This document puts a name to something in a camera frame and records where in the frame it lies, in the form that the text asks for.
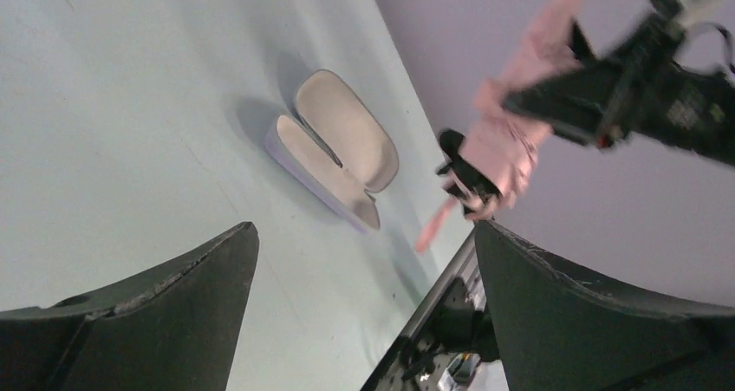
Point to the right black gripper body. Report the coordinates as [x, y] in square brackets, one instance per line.
[680, 107]

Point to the pink black folding umbrella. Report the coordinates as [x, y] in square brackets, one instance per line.
[490, 166]

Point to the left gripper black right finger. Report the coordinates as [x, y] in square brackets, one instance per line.
[562, 326]

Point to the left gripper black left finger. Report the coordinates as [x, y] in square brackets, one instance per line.
[174, 326]

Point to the grey umbrella case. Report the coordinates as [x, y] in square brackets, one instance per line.
[335, 147]

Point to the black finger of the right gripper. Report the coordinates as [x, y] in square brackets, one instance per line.
[573, 103]

